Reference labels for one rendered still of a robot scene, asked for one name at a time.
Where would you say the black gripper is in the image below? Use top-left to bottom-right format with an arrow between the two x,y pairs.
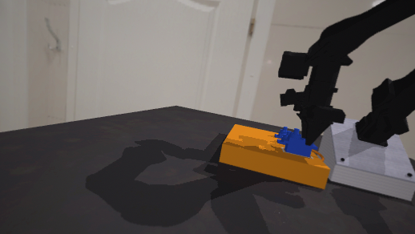
293,81 -> 345,146

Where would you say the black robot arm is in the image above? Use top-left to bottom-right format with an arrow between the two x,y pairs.
278,0 -> 415,147

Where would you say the orange flat deck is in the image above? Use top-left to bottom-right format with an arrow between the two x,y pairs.
219,124 -> 330,189

